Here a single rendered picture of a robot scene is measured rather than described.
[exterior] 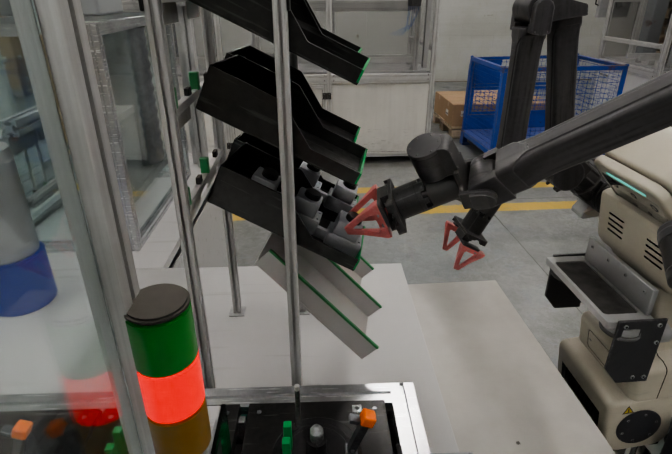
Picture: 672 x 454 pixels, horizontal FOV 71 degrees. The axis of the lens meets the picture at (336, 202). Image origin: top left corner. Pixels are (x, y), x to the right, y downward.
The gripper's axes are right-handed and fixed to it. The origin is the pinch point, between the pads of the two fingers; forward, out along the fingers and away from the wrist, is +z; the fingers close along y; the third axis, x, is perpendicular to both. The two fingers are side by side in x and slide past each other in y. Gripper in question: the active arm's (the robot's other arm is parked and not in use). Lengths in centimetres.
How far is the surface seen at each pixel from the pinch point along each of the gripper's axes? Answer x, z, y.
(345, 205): 2.3, 3.0, -14.0
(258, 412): 18.7, 25.5, 17.9
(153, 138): -21, 71, -81
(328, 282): 14.2, 12.3, -7.2
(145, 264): 8, 76, -44
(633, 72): 167, -224, -449
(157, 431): -11, 10, 48
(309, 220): -3.6, 6.5, 0.3
